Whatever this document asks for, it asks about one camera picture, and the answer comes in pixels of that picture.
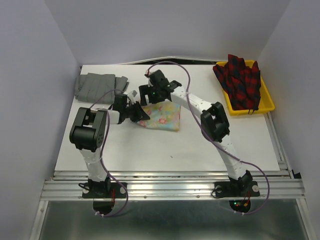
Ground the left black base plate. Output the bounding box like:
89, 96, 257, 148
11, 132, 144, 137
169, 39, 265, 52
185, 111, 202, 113
80, 182, 126, 199

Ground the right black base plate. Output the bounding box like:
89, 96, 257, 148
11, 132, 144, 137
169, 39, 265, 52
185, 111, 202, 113
211, 181, 260, 199

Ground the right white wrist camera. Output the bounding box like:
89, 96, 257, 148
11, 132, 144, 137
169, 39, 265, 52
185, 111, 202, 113
144, 70, 153, 86

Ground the pastel floral skirt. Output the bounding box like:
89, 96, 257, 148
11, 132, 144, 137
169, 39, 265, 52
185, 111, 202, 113
137, 101, 181, 132

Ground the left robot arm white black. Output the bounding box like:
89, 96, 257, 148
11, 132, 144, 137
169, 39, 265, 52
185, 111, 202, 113
69, 90, 150, 199

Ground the red black plaid skirt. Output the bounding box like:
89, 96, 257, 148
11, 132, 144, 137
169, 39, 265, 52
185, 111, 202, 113
213, 54, 261, 114

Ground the aluminium rail frame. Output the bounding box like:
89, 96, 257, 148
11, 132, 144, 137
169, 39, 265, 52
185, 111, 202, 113
30, 112, 317, 240

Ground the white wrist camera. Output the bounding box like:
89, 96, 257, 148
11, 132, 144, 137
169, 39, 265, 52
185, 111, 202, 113
144, 70, 153, 86
127, 90, 138, 102

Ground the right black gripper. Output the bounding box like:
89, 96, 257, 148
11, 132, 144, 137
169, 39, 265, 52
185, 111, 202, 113
138, 83, 165, 106

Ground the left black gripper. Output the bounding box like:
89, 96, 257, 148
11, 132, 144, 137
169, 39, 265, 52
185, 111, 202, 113
122, 100, 149, 122

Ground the grey pleated skirt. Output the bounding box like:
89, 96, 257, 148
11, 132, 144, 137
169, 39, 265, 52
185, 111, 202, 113
74, 73, 129, 105

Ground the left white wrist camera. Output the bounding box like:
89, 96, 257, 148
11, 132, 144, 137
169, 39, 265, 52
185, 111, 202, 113
127, 90, 138, 102

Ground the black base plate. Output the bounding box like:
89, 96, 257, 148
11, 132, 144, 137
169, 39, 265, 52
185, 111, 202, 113
211, 181, 260, 199
80, 182, 126, 199

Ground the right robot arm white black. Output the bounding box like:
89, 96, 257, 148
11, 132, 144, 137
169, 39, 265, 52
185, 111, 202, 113
139, 70, 253, 198

